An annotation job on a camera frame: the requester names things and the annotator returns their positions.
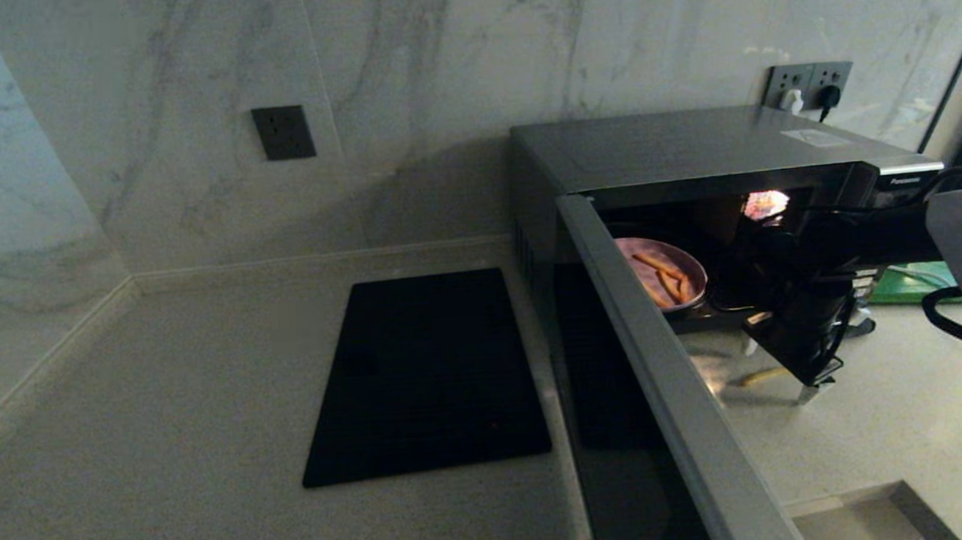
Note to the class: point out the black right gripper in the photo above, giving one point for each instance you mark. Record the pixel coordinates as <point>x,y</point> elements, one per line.
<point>806,333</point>

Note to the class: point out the dark glass microwave door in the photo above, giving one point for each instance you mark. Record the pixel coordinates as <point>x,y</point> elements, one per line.
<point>682,425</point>

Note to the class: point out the purple plate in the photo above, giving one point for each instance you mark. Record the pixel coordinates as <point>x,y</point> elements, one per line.
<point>682,287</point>

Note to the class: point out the silver microwave oven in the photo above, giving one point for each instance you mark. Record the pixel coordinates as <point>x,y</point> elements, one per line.
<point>674,145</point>

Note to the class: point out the black rubber pad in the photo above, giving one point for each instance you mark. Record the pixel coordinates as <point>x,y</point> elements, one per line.
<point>860,326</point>

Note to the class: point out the green cutting board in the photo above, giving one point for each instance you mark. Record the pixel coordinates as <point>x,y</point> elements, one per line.
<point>908,286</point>

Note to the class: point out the white sticker label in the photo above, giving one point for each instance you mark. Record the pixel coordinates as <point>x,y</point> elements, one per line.
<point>815,138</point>

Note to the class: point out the white power plug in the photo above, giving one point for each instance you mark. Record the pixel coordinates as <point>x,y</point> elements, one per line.
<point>791,101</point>

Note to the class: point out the black power plug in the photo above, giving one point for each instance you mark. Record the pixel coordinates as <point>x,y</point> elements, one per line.
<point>828,98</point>

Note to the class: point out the black glass induction cooktop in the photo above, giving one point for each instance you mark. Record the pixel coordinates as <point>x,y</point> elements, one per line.
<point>421,382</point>

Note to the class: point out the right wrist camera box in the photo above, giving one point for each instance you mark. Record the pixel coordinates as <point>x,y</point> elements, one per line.
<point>772,256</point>

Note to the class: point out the grey double wall socket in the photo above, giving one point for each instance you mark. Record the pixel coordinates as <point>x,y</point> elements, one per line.
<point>807,76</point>

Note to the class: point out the dark single wall socket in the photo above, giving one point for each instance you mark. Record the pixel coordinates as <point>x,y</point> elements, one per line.
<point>282,133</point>

